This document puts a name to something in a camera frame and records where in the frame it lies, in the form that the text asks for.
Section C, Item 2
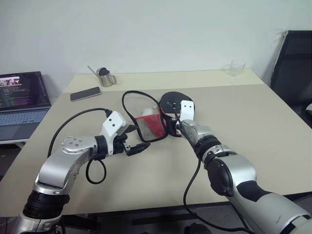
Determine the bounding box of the white pendant with metal chain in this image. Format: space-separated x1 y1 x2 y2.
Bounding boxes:
142 104 159 116

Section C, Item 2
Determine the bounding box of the black table frame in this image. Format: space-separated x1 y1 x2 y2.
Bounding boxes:
60 201 236 230

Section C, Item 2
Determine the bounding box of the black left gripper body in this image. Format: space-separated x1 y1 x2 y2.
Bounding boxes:
112 133 131 156

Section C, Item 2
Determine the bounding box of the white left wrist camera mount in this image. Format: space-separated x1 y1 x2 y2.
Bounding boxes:
101 111 128 156

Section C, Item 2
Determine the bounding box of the black office chair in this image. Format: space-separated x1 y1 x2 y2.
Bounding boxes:
269 30 312 129

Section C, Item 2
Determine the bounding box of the stainless steel jug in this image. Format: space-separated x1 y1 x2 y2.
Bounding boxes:
96 67 118 88

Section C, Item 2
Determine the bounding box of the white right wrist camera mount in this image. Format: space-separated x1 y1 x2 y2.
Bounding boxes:
179 99 195 122

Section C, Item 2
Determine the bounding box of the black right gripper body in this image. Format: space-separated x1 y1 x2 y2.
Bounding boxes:
169 114 182 137

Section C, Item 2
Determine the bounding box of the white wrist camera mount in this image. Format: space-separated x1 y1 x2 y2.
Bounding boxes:
179 99 195 122
101 111 128 156

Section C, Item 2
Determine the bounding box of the open grey laptop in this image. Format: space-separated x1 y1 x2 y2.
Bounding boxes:
0 71 52 142

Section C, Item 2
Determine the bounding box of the clear glass cup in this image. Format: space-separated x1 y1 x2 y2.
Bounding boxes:
228 59 247 78

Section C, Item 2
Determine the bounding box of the grey smartphone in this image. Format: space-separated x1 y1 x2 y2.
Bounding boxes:
70 86 101 102

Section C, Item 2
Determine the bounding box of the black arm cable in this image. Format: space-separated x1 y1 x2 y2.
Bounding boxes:
167 101 254 234
48 108 113 185

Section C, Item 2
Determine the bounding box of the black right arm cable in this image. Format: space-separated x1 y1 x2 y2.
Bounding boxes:
167 101 254 234

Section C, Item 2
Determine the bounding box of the red black paddle case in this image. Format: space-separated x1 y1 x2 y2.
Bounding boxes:
121 90 169 143

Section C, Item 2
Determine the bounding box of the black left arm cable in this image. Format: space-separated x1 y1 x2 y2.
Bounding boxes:
48 108 113 185

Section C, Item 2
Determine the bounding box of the white side table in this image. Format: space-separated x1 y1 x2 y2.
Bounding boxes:
0 138 30 148

